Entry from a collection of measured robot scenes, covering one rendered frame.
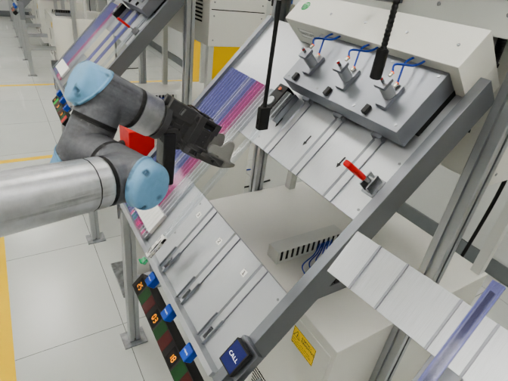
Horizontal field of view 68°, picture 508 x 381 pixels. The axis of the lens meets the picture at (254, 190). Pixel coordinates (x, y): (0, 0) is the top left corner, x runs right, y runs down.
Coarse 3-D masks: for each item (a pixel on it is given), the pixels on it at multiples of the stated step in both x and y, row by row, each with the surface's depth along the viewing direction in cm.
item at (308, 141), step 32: (288, 32) 106; (256, 64) 108; (288, 64) 100; (288, 128) 89; (320, 128) 83; (352, 128) 78; (288, 160) 84; (320, 160) 79; (352, 160) 74; (384, 160) 70; (320, 192) 75; (352, 192) 71
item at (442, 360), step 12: (492, 288) 41; (504, 288) 41; (480, 300) 41; (492, 300) 41; (468, 312) 41; (480, 312) 41; (468, 324) 41; (456, 336) 41; (468, 336) 41; (444, 348) 41; (456, 348) 41; (432, 360) 41; (444, 360) 41; (432, 372) 41
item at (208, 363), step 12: (120, 204) 110; (132, 228) 101; (144, 240) 97; (144, 252) 94; (156, 264) 90; (156, 276) 87; (168, 288) 84; (180, 312) 78; (192, 324) 78; (192, 336) 74; (204, 348) 73; (204, 360) 70
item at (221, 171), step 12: (288, 96) 84; (276, 108) 84; (252, 132) 85; (240, 144) 85; (228, 168) 85; (216, 180) 85; (204, 192) 85; (192, 204) 85; (180, 216) 85; (168, 228) 86; (144, 264) 86
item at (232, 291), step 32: (192, 192) 98; (160, 224) 99; (192, 224) 92; (224, 224) 86; (160, 256) 93; (192, 256) 87; (224, 256) 81; (256, 256) 78; (192, 288) 82; (224, 288) 78; (256, 288) 73; (192, 320) 78; (224, 320) 74; (256, 320) 70
